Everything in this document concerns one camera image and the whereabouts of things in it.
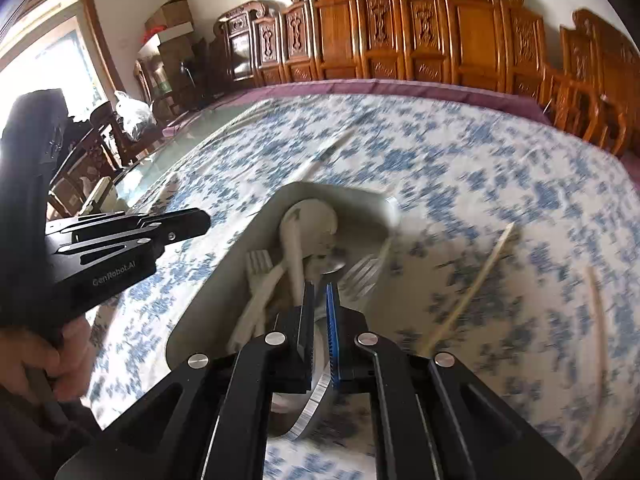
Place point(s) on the metal spoon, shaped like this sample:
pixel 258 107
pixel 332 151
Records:
pixel 332 265

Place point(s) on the small cardboard box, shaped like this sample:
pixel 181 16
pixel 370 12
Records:
pixel 170 15

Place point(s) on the white plastic fork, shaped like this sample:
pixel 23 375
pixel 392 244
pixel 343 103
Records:
pixel 260 270

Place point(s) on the large cardboard box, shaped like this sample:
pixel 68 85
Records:
pixel 177 67

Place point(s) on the person's left hand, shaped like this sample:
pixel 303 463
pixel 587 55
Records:
pixel 20 360

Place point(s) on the long purple seat cushion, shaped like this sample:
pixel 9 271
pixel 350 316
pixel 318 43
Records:
pixel 400 87

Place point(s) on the person's left forearm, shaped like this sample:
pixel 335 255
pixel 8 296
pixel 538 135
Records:
pixel 30 435

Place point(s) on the metal fork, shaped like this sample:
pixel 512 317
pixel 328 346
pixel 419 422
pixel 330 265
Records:
pixel 362 277

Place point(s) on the bamboo chopstick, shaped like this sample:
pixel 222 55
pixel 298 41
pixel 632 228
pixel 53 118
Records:
pixel 597 320
pixel 470 295

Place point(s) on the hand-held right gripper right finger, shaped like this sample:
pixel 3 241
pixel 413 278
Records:
pixel 332 332

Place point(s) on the glass top table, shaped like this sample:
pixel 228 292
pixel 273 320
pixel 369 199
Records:
pixel 200 130

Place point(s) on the carved wooden sofa bench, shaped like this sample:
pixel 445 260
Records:
pixel 335 35

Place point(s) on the white ladle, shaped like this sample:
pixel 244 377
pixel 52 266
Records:
pixel 310 225

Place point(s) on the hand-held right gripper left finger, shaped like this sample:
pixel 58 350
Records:
pixel 306 320

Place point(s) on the white rectangular tray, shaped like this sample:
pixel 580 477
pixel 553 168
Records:
pixel 225 280

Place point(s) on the small purple seat cushion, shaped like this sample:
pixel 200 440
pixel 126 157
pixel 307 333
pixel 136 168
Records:
pixel 632 166

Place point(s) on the blue floral tablecloth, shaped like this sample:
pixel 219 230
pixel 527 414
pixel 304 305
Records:
pixel 450 160

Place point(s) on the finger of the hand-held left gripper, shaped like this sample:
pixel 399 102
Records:
pixel 120 247
pixel 175 222

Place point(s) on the white chopstick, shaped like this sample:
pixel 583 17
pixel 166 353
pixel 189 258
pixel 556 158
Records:
pixel 332 152

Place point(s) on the wooden dining chair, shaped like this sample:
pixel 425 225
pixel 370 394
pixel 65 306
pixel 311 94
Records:
pixel 95 160

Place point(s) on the wooden door frame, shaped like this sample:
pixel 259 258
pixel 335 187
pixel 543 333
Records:
pixel 97 35

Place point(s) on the clear plastic bag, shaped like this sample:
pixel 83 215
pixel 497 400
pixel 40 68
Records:
pixel 134 117

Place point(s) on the carved wooden armchair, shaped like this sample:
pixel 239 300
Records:
pixel 615 60

